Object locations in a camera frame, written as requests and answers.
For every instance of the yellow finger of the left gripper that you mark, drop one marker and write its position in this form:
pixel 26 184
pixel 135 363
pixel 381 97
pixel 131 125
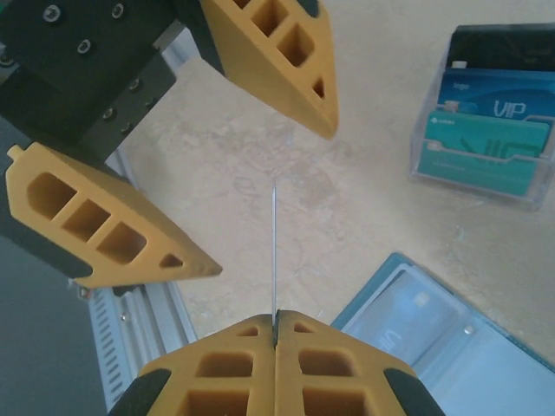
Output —
pixel 269 73
pixel 152 255

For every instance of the blue folding card holder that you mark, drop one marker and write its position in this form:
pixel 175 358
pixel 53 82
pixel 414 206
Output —
pixel 511 390

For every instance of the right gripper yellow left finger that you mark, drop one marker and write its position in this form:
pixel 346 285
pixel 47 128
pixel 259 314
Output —
pixel 182 372

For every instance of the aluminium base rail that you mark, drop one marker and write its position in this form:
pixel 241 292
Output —
pixel 165 312

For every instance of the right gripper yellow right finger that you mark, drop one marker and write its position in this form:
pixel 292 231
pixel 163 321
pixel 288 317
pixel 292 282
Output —
pixel 368 368

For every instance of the clear acrylic card stand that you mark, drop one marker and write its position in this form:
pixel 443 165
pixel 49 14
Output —
pixel 533 195

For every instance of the teal VIP credit card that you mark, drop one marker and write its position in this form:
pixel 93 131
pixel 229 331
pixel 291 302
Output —
pixel 477 173
pixel 416 312

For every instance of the black credit card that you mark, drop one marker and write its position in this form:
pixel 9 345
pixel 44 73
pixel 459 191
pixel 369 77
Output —
pixel 498 47

